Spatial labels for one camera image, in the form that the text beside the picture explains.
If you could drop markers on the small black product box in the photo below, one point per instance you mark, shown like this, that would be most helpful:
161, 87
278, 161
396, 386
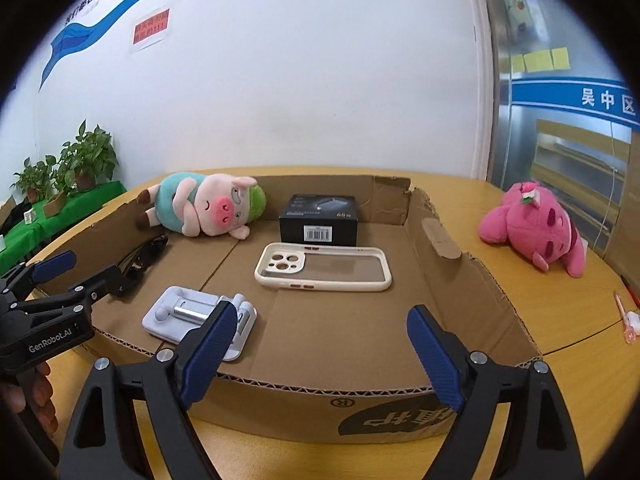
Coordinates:
320, 225

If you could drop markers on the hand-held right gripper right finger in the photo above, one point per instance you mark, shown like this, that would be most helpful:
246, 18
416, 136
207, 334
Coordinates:
435, 355

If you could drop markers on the red wall notice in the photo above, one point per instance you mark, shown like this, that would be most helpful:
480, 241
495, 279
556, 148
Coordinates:
150, 30

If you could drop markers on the small white box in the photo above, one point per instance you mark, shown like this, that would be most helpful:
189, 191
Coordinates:
28, 215

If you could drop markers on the white clear phone case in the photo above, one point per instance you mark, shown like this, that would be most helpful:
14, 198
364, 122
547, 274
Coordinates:
345, 287

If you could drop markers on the cartoon sticker on glass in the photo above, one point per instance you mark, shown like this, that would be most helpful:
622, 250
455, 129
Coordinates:
517, 10

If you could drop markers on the pink plastic spoon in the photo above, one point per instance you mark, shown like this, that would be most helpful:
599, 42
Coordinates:
625, 325

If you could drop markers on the small cardboard box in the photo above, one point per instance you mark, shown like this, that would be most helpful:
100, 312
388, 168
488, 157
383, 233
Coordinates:
55, 204

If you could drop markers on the yellow sticky note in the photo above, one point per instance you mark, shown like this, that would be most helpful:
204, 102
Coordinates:
560, 58
537, 60
517, 63

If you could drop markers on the wooden desk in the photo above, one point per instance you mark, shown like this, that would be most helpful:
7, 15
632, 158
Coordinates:
575, 390

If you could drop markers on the green covered side table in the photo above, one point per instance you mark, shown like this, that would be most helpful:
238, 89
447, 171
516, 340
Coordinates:
80, 205

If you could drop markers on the small potted green plant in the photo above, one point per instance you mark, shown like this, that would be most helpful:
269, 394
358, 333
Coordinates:
35, 177

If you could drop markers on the white folding phone stand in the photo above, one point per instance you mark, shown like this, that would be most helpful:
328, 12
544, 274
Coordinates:
170, 310

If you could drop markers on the large cardboard box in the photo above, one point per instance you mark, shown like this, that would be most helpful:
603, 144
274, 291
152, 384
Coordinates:
350, 320

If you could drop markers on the black sunglasses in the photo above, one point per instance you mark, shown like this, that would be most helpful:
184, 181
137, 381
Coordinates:
145, 255

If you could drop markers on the white earbud case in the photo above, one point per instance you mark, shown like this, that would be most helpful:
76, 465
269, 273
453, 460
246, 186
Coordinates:
634, 319

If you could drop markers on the pink plush toy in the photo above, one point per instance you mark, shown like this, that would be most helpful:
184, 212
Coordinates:
530, 230

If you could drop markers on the large potted green plant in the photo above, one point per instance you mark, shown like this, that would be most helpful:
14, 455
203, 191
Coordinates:
90, 155

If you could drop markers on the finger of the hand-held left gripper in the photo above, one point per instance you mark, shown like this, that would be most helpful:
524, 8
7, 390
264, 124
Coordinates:
55, 265
95, 285

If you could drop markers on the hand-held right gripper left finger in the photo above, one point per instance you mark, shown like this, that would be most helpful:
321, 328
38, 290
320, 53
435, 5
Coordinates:
210, 345

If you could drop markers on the pig plush toy green back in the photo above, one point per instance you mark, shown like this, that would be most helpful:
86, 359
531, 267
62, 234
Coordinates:
200, 205

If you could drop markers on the blue wall decal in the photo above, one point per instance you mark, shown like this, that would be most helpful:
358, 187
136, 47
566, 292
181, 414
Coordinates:
75, 40

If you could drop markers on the person's left hand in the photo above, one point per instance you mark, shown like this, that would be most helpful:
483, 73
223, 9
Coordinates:
40, 390

